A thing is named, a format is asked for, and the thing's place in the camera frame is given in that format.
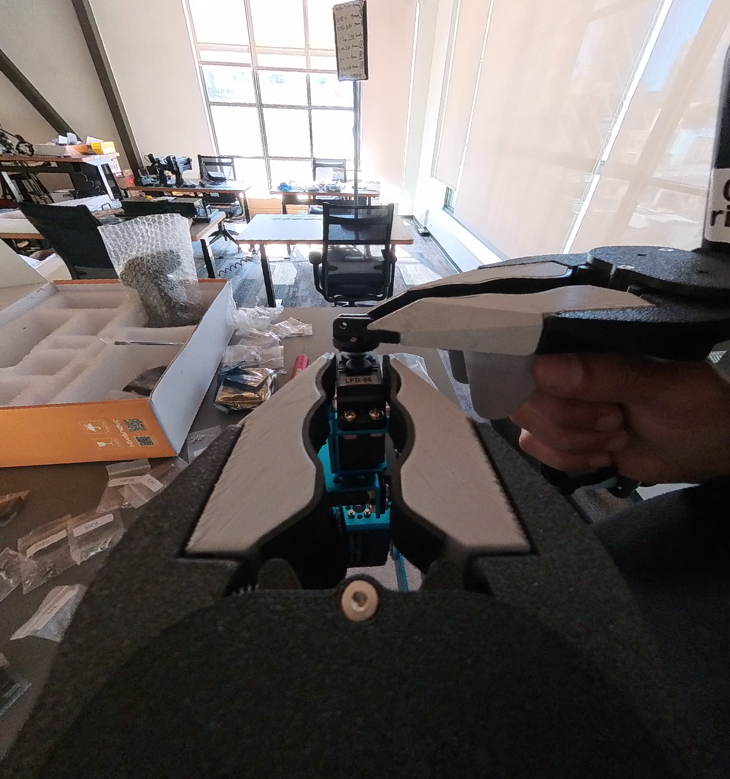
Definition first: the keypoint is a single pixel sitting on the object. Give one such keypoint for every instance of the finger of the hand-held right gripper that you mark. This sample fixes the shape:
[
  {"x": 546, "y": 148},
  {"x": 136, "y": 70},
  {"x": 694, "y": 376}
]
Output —
[
  {"x": 474, "y": 323},
  {"x": 511, "y": 275}
]

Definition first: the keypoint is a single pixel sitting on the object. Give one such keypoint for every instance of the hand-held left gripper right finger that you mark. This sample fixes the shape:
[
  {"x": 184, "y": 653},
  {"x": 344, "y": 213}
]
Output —
[{"x": 462, "y": 475}]

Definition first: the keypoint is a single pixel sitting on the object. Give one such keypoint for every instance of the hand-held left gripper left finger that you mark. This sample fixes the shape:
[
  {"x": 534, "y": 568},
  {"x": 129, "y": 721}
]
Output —
[{"x": 255, "y": 475}]

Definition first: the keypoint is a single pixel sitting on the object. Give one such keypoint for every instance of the blue toy robot arm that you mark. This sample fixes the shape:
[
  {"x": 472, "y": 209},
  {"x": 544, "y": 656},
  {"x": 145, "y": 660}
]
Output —
[{"x": 360, "y": 438}]

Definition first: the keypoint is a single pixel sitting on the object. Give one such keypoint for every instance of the dark grey desk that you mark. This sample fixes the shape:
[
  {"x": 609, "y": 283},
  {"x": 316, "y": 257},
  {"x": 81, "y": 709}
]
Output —
[{"x": 194, "y": 450}]

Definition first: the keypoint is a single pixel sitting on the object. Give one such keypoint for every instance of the cluttered wooden desk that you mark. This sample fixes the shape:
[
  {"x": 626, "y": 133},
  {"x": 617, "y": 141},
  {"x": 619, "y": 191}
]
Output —
[{"x": 48, "y": 156}]

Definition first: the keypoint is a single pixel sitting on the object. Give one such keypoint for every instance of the person's right hand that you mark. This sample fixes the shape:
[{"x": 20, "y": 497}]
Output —
[{"x": 645, "y": 420}]

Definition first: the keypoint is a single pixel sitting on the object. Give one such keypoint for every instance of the dark blue parts packet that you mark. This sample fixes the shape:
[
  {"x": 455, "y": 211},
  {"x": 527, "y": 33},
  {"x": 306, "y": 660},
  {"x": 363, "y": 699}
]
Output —
[{"x": 246, "y": 390}]

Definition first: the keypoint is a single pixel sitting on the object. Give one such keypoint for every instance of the small clear parts bag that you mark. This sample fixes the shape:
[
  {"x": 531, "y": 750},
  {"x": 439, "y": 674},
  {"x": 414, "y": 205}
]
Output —
[
  {"x": 268, "y": 321},
  {"x": 253, "y": 356}
]

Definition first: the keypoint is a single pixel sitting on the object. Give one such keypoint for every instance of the black mesh office chair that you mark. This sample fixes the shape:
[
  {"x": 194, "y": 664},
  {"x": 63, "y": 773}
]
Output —
[{"x": 355, "y": 250}]

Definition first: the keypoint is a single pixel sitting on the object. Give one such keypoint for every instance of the thin metal tool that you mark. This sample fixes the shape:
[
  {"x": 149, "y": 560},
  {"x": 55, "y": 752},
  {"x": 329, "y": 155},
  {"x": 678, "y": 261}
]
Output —
[{"x": 146, "y": 342}]

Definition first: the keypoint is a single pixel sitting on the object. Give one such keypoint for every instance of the beige roller blind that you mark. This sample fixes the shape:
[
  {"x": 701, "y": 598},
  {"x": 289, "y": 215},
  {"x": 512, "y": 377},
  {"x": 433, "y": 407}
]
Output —
[{"x": 560, "y": 110}]

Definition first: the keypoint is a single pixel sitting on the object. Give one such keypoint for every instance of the grey office table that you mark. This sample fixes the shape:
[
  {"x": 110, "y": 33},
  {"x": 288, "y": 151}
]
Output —
[{"x": 292, "y": 225}]

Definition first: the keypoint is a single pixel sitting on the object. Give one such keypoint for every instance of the pile of small parts bags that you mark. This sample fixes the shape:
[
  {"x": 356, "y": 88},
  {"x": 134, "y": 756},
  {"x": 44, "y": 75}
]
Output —
[{"x": 48, "y": 548}]

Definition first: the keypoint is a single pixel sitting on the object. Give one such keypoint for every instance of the white parts box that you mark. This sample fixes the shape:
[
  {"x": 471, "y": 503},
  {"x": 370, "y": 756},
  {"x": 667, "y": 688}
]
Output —
[{"x": 73, "y": 341}]

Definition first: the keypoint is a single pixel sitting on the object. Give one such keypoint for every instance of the bubble wrap bag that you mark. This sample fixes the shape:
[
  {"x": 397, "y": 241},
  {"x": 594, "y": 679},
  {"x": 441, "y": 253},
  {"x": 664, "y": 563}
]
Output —
[{"x": 158, "y": 268}]

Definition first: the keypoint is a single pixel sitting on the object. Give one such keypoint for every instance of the hanging grey sign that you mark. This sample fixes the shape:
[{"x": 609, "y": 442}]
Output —
[{"x": 350, "y": 39}]

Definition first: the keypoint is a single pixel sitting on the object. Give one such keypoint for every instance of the bright paned window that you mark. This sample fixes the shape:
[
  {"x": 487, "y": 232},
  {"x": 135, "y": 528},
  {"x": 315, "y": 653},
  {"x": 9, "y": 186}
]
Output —
[{"x": 274, "y": 85}]

